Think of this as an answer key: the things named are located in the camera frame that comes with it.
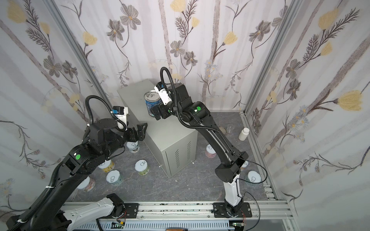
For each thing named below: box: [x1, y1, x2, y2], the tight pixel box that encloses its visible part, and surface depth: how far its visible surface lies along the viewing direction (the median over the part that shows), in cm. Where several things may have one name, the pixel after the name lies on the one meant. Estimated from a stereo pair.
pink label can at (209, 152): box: [205, 143, 217, 159], surface depth 94 cm
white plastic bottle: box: [238, 127, 251, 142], surface depth 99 cm
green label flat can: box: [134, 159, 150, 176], surface depth 86 cm
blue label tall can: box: [144, 89, 162, 118], surface depth 66 cm
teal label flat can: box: [105, 169, 124, 187], surface depth 82 cm
